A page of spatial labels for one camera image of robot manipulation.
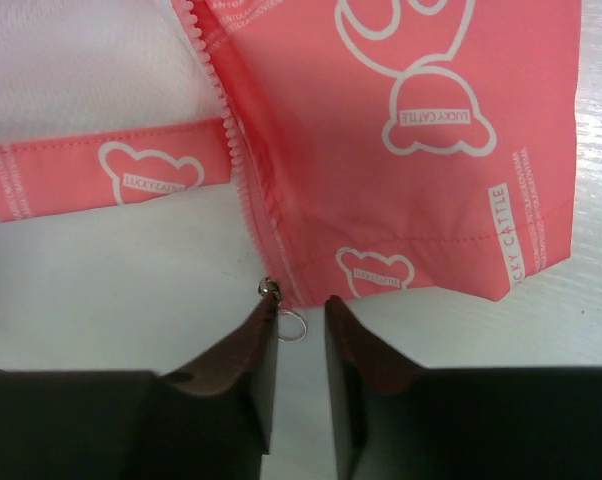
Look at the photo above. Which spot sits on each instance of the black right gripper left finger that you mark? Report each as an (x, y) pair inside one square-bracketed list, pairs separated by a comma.
[(208, 419)]

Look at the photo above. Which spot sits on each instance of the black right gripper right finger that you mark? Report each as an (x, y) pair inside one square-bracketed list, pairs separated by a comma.
[(396, 419)]

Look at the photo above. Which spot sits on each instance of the pink hooded jacket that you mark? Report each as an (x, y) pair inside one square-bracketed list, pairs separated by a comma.
[(377, 146)]

